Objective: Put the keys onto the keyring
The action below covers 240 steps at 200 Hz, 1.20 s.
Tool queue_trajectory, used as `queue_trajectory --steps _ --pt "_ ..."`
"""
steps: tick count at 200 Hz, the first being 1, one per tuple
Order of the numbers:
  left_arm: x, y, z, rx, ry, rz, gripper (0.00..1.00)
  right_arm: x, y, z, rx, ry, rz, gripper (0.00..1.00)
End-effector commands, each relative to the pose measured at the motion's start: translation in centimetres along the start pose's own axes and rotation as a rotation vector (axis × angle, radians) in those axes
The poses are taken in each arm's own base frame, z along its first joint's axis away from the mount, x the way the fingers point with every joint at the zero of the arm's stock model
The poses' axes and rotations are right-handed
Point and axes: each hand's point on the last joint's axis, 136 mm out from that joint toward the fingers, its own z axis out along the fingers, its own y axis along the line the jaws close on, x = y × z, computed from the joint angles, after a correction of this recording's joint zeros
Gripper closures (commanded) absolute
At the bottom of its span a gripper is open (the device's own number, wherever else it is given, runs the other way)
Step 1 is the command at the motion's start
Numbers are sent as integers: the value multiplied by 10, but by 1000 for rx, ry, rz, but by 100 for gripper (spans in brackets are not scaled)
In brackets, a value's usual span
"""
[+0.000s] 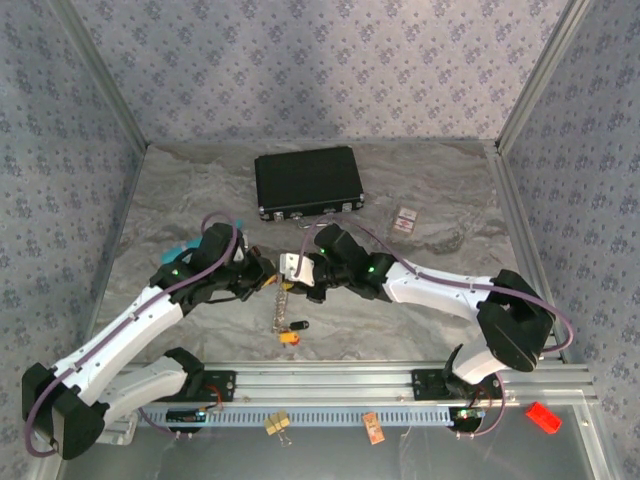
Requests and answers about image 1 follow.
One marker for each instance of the key with black head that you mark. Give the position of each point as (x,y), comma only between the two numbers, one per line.
(300,325)

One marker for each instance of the key with yellow tag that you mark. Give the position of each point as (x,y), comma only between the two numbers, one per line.
(287,338)

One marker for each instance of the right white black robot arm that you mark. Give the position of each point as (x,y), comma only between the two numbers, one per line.
(430,300)

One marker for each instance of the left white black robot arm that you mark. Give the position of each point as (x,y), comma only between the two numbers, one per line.
(125,335)

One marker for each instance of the teal cylinder with pale band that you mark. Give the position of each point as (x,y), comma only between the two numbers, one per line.
(175,254)

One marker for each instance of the card packet in clear bag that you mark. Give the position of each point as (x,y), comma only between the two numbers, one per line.
(406,220)

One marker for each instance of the gold binder clip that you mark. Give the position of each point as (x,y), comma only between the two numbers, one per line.
(276,423)

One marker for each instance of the small circuit board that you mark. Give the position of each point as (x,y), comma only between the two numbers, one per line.
(467,416)
(186,416)

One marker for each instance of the orange paper tag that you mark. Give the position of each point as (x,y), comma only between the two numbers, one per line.
(373,428)

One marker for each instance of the red plastic block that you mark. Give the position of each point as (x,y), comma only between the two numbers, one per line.
(543,417)

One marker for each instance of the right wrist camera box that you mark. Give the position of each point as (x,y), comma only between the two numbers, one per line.
(296,267)

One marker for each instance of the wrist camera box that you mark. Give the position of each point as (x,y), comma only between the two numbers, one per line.
(296,267)
(240,254)

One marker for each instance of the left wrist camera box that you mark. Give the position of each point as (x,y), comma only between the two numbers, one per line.
(240,254)

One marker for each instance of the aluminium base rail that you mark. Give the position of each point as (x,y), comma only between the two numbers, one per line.
(325,382)

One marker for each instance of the aluminium side rail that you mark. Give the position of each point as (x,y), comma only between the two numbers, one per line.
(126,200)
(530,250)

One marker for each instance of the aluminium frame post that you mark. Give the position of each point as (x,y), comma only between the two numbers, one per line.
(102,75)
(540,75)

